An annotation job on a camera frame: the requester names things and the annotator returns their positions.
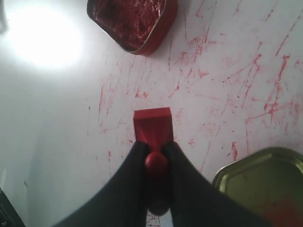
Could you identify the red ink paste tin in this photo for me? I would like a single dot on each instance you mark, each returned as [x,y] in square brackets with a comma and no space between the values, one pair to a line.
[137,26]

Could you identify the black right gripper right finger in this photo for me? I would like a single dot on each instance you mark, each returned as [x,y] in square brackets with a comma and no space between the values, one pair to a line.
[196,203]

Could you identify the white paper sheet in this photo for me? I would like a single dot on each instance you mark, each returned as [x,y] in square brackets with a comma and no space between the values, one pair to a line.
[159,221]

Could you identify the gold tin lid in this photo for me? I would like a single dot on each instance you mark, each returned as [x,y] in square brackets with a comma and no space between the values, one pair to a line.
[269,183]

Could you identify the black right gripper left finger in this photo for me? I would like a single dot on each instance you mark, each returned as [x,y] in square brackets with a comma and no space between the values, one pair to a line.
[121,202]

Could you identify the red plastic stamp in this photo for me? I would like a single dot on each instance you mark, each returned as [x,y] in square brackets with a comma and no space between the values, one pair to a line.
[154,128]

